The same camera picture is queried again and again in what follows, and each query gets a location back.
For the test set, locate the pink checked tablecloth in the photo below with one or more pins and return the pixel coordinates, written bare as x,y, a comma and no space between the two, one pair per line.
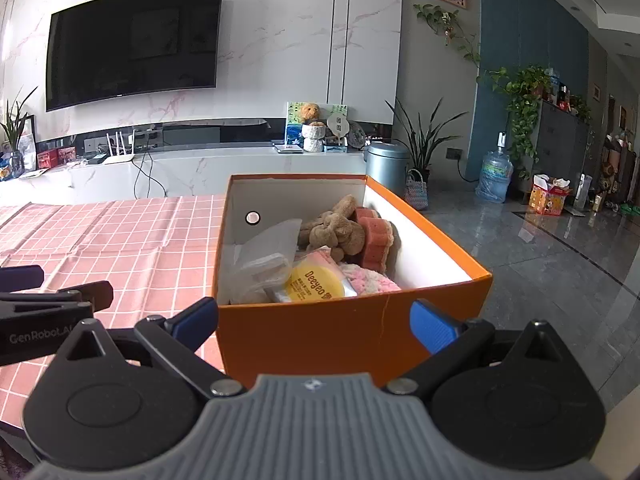
125,240

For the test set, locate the woven basket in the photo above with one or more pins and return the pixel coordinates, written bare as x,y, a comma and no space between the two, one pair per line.
416,192

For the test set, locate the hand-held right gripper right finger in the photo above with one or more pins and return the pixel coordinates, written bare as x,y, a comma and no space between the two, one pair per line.
432,327

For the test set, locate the orange cardboard box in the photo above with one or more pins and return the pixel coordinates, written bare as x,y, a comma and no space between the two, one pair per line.
325,340

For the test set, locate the decorative plate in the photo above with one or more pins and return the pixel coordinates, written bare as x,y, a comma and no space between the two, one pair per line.
357,135

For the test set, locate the red orange gift box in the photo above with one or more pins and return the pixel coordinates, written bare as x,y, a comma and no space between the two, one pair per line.
547,200

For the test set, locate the green plant in glass vase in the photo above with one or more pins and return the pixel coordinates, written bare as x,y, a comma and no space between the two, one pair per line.
14,130

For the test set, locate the black picture frame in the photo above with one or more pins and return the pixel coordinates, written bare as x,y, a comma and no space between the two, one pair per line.
29,145

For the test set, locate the black wall television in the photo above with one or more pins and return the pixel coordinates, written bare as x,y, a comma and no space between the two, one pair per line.
135,45

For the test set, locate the white marble television console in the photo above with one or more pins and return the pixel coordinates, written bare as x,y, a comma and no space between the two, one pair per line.
240,170

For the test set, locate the hanging vine plant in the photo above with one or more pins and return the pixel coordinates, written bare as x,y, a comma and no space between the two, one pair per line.
442,20

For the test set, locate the grey round trash can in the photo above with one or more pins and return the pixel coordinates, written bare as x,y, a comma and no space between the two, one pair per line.
387,165

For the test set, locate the green blue painting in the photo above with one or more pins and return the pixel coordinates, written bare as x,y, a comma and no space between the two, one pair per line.
294,120

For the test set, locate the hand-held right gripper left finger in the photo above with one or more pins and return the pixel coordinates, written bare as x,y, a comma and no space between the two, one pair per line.
192,322

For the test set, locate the sheet of paper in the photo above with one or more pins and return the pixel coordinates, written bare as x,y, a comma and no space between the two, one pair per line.
34,174

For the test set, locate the dark grey cabinet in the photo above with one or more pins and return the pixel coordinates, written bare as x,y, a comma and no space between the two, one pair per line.
557,135

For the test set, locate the long-leaf potted plant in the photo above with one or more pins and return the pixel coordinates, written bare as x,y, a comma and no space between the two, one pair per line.
422,145

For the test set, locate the pink fluffy cloth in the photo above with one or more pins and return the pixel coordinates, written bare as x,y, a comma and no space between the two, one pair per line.
370,282

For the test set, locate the yellow Deeyeo packet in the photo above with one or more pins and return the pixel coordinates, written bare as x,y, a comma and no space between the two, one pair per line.
312,282

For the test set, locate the white fan-shaped ornament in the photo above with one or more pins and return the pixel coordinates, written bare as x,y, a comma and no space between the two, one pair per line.
337,125

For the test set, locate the grey laptop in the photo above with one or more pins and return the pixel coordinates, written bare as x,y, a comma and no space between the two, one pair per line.
289,148

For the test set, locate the brown plush toy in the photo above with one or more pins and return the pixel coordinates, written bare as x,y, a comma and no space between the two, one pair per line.
332,232

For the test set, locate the red pink printed box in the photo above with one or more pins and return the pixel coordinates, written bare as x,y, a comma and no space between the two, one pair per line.
67,155

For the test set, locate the dark cluttered shelf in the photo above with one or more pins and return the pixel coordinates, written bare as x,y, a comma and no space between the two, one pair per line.
620,170

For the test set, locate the small brown teddy bear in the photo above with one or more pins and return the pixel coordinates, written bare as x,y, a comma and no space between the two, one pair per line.
311,112

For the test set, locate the group of bottles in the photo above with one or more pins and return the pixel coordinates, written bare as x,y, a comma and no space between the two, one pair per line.
565,92

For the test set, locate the blue water jug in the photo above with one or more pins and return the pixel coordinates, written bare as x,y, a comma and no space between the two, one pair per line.
494,175

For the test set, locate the blue snack bag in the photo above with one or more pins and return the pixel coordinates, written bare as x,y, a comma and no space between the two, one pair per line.
5,171

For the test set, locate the blue flat box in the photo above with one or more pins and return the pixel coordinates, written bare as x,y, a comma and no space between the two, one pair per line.
335,148

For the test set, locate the small wall frame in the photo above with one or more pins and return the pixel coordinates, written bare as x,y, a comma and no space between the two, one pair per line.
596,91

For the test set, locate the small black box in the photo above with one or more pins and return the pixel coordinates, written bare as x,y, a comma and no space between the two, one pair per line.
97,160

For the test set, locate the dark wall socket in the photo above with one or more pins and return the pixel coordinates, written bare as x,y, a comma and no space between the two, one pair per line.
453,153

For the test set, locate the clear plastic bag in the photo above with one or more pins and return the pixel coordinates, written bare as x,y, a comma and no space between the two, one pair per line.
265,255

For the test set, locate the trailing pothos plant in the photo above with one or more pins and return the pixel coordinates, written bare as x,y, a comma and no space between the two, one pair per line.
522,100

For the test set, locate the white router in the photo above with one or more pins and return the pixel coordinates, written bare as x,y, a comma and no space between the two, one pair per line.
117,160

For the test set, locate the reddish brown sponge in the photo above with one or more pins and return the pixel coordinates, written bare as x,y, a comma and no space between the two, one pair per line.
375,240

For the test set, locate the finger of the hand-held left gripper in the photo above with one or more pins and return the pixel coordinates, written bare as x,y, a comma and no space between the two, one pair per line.
20,279
95,294

